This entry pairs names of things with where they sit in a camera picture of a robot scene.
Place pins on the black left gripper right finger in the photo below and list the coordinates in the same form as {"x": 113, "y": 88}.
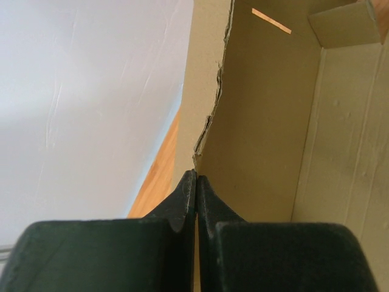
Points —
{"x": 333, "y": 237}

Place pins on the brown cardboard box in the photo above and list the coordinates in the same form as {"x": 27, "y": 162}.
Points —
{"x": 285, "y": 110}

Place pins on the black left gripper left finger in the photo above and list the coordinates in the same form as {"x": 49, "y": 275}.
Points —
{"x": 152, "y": 253}

